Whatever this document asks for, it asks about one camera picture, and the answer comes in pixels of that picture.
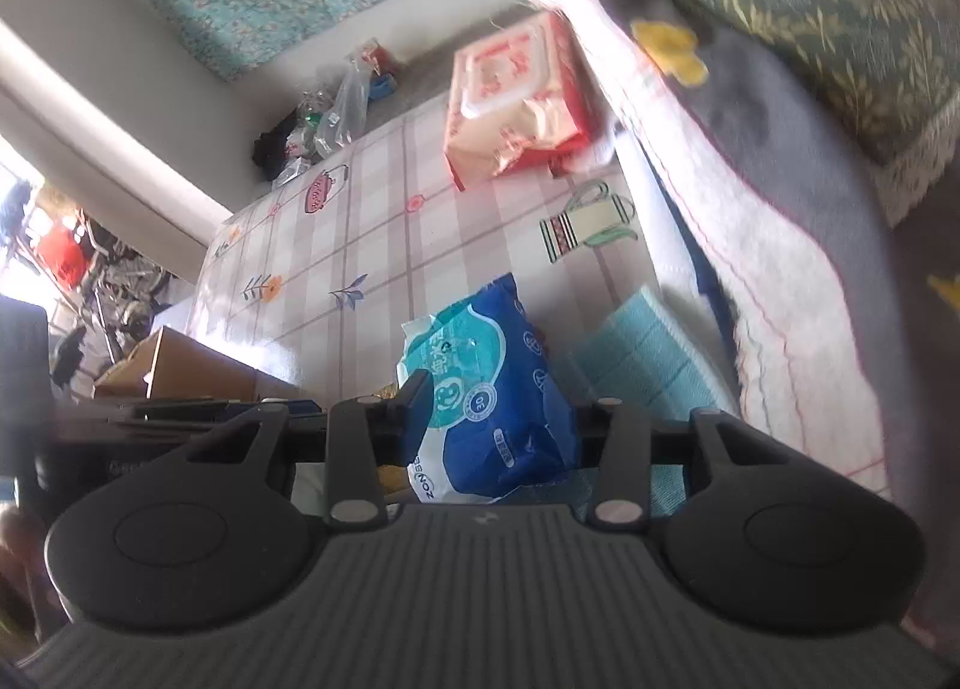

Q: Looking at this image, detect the teal knitted towel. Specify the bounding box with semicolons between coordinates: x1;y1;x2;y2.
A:
550;284;740;519

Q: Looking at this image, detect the blue tissue pack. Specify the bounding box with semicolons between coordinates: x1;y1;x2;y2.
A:
397;273;579;504

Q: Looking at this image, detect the black bag on floor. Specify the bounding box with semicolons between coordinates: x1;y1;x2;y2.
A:
251;109;298;182

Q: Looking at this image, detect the clear plastic bag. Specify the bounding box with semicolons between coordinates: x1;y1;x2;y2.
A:
314;56;373;158

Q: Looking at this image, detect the grey blanket with yellow flowers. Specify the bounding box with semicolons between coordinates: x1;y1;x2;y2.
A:
529;0;958;655

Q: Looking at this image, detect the red wet wipes pack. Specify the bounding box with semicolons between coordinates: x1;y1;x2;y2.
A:
443;12;612;191

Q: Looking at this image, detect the checked patterned bed sheet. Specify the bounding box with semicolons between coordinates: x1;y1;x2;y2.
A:
185;98;656;407

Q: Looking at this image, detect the cardboard box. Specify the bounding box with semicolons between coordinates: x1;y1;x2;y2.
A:
93;327;302;402

